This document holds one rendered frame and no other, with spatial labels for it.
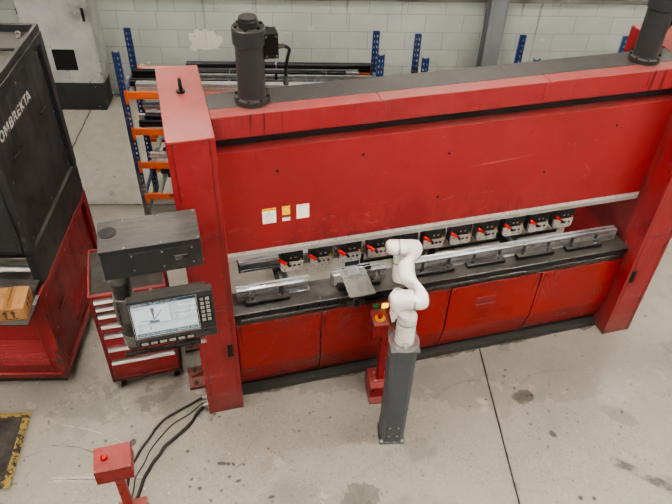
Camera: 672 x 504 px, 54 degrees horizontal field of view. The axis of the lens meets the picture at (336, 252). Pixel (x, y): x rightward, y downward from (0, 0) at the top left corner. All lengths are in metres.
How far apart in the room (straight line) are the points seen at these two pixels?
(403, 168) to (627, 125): 1.55
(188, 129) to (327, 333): 1.93
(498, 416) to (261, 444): 1.74
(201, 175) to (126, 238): 0.51
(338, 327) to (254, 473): 1.14
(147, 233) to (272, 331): 1.49
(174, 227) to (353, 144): 1.16
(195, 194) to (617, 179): 2.95
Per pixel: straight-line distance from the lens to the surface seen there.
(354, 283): 4.47
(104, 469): 4.00
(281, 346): 4.77
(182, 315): 3.72
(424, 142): 4.09
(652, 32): 4.65
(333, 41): 8.35
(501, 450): 5.02
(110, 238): 3.48
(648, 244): 5.40
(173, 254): 3.44
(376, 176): 4.10
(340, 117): 3.78
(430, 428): 5.01
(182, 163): 3.53
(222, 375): 4.72
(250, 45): 3.56
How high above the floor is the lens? 4.10
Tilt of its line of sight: 41 degrees down
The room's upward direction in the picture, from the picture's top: 2 degrees clockwise
